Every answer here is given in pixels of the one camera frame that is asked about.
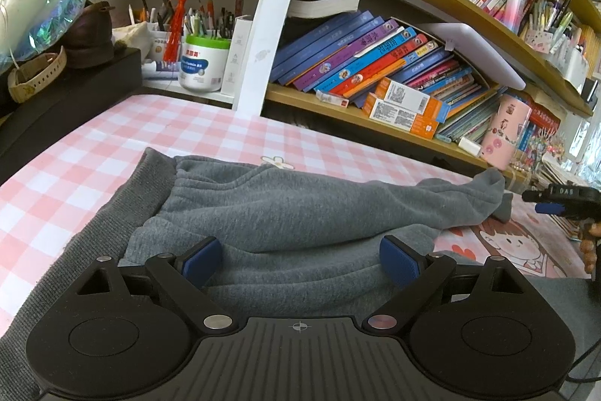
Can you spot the colourful beaded ornaments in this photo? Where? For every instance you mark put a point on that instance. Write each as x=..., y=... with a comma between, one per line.
x=544, y=152

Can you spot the pink sticker-covered cup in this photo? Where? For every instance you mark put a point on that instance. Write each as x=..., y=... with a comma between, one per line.
x=504, y=133

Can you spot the iridescent plastic bag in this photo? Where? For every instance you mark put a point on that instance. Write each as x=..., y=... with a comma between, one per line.
x=61, y=16

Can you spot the white blue tube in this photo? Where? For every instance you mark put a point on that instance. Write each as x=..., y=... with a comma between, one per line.
x=159, y=70

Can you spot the grey fleece sweater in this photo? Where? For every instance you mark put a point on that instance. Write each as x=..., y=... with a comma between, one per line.
x=305, y=213

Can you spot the tall white carton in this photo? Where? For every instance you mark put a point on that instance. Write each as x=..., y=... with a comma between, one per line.
x=237, y=58

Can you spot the stack of magazines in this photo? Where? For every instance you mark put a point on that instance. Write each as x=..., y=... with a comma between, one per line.
x=563, y=175

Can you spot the small black box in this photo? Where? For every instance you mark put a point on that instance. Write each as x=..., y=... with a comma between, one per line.
x=590, y=91

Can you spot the small red white box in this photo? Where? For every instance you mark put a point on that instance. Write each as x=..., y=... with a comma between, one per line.
x=332, y=98

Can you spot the white jar with green lid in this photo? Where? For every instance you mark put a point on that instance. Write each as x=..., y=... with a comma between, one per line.
x=204, y=67

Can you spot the white tablet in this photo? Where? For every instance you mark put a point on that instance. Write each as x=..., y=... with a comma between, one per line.
x=479, y=53

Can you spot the crumpled white tissue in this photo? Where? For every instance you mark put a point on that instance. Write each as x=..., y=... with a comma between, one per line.
x=134, y=39

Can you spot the bunch of pastel pens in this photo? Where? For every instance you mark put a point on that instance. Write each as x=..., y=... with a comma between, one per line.
x=551, y=18

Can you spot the large black box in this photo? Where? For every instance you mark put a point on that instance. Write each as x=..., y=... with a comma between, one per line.
x=70, y=100

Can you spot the red tassel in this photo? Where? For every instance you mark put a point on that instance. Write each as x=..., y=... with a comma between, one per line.
x=176, y=30

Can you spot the person's right hand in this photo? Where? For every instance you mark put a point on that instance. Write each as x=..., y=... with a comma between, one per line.
x=589, y=250

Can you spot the thick black paperback book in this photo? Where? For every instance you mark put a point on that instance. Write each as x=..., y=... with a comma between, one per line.
x=324, y=4

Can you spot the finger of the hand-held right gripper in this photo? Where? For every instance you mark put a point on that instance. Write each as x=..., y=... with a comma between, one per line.
x=537, y=195
x=550, y=209

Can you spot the white desk pen holder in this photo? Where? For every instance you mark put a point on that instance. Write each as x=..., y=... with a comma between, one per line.
x=570, y=65

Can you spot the white charger plug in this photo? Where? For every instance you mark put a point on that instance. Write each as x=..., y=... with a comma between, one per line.
x=469, y=146

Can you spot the brown leather pouch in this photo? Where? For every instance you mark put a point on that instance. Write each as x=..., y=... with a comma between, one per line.
x=91, y=34

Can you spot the row of colourful thin books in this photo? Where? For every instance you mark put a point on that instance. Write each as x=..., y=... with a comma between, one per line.
x=338, y=53

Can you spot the bunch of pens and pencils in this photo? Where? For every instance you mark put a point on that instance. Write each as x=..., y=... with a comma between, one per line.
x=202, y=23

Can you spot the white wooden bookshelf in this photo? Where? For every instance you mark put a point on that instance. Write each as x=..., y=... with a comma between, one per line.
x=267, y=30

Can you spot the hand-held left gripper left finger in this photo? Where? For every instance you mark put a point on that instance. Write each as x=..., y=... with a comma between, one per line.
x=202, y=262

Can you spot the pink gradient bottle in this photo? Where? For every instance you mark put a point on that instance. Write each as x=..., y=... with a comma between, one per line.
x=514, y=6

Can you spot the patterned paper pen cup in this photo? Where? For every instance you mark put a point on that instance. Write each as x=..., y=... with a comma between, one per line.
x=539, y=40

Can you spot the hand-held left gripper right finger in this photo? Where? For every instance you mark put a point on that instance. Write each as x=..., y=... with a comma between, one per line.
x=399, y=262

